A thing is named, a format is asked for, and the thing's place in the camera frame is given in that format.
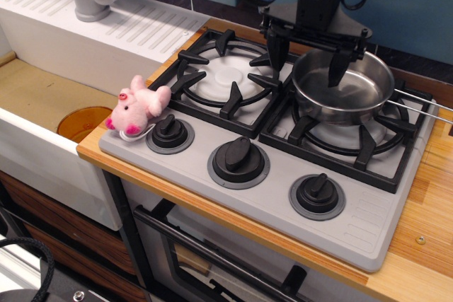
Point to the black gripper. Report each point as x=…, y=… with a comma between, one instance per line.
x=321, y=24

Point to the stainless steel pan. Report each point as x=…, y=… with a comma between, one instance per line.
x=366, y=86

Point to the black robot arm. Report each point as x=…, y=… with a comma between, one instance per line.
x=321, y=24

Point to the black middle stove knob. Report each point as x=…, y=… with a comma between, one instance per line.
x=239, y=164

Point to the black stove knob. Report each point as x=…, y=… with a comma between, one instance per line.
x=317, y=197
x=170, y=136
x=239, y=164

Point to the black right stove knob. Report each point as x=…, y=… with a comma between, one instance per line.
x=317, y=197

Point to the grey toy stove top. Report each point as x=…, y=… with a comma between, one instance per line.
x=360, y=235

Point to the black left stove knob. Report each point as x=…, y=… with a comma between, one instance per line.
x=170, y=136

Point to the black left burner grate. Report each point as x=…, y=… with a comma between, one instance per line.
x=224, y=84

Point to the black burner grate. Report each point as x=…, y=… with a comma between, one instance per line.
x=224, y=84
x=384, y=153

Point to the black right burner grate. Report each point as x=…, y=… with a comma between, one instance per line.
x=384, y=153

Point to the pink stuffed pig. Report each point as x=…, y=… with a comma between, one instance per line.
x=136, y=106

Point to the toy oven door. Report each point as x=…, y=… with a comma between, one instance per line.
x=197, y=279

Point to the orange plastic bowl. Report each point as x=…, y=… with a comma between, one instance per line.
x=80, y=123

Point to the white toy sink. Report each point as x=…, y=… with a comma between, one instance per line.
x=53, y=64

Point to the wooden drawer unit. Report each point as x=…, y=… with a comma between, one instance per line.
x=80, y=246

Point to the black oven door handle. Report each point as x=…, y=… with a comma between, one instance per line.
x=156, y=219

